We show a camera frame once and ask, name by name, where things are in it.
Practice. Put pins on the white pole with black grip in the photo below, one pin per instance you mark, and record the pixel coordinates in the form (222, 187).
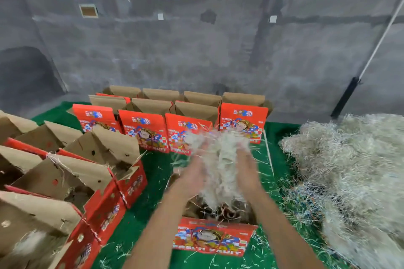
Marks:
(374, 54)

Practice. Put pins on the person's left fingers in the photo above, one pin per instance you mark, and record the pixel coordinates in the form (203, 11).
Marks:
(198, 157)

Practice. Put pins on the person's right forearm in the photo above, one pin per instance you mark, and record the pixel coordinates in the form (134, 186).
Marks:
(281, 234)

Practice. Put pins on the person's left hand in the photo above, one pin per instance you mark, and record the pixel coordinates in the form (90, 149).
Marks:
(191, 175)

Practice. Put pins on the small white wall tag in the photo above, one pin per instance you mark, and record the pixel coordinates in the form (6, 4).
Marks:
(160, 16)
(273, 19)

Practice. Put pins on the open red cartoon-print carton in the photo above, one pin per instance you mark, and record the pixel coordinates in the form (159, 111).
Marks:
(211, 237)

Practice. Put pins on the group of red fruit boxes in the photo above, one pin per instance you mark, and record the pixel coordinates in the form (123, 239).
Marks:
(63, 190)
(148, 120)

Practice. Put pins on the person's right fingers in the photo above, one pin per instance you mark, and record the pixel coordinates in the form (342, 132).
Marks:
(244, 158)

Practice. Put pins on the large shredded paper pile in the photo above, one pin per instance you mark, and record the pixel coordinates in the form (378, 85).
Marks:
(350, 177)

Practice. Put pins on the person's left forearm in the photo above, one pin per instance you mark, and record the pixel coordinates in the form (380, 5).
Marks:
(157, 231)

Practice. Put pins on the thin white strip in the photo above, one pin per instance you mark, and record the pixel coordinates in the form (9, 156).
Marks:
(269, 153)

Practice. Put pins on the green table cloth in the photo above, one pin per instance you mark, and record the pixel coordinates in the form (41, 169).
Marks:
(157, 171)

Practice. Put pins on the handful of shredded paper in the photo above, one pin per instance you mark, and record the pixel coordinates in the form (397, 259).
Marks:
(221, 161)

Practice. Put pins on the small square wall vent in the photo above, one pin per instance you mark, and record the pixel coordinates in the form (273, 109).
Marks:
(88, 11)

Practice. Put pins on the person's right hand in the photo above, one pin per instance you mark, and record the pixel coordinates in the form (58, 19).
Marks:
(249, 175)

